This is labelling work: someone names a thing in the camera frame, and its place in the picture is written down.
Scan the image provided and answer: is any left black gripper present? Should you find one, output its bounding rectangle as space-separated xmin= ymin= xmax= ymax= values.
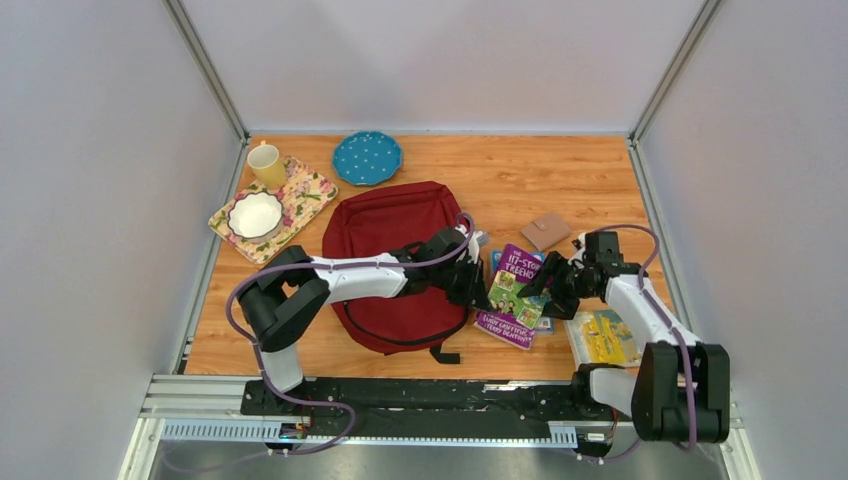
xmin=433 ymin=258 xmax=493 ymax=315

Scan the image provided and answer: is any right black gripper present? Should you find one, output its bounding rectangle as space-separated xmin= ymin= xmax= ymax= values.
xmin=516 ymin=251 xmax=595 ymax=320

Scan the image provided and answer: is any purple treehouse book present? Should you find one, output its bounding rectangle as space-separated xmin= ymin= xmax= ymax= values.
xmin=473 ymin=244 xmax=546 ymax=350

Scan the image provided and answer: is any red backpack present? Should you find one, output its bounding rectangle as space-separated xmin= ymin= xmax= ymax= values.
xmin=321 ymin=181 xmax=476 ymax=366

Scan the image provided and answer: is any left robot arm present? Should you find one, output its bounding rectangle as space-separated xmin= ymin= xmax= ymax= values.
xmin=226 ymin=225 xmax=490 ymax=415

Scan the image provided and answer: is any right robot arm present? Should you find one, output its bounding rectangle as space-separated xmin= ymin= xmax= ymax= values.
xmin=519 ymin=250 xmax=730 ymax=448

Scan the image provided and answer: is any blue comic book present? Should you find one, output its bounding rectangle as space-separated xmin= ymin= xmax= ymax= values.
xmin=489 ymin=244 xmax=554 ymax=337

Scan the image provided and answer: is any brown leather wallet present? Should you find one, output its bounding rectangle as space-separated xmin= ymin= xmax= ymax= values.
xmin=520 ymin=212 xmax=572 ymax=251

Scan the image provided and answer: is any yellow illustrated book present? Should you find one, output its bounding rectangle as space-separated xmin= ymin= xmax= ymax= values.
xmin=564 ymin=309 xmax=642 ymax=368

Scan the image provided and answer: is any blue polka dot plate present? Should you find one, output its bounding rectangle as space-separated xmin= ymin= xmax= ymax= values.
xmin=331 ymin=131 xmax=403 ymax=186

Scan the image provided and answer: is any floral rectangular tray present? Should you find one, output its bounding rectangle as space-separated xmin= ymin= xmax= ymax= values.
xmin=208 ymin=156 xmax=339 ymax=265

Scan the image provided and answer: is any white scalloped bowl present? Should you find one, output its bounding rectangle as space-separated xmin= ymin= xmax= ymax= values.
xmin=227 ymin=191 xmax=283 ymax=241

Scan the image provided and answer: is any yellow mug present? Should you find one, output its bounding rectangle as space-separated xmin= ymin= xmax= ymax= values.
xmin=246 ymin=141 xmax=287 ymax=190

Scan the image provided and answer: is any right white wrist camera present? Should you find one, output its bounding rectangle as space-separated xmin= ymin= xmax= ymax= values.
xmin=569 ymin=231 xmax=624 ymax=267

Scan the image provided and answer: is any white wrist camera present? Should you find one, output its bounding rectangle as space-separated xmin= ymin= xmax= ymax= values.
xmin=569 ymin=231 xmax=624 ymax=267
xmin=458 ymin=225 xmax=489 ymax=263

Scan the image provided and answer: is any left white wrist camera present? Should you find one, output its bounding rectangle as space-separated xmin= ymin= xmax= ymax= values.
xmin=458 ymin=225 xmax=489 ymax=263

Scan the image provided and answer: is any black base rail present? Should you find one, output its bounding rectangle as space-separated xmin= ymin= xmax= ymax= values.
xmin=240 ymin=377 xmax=630 ymax=457

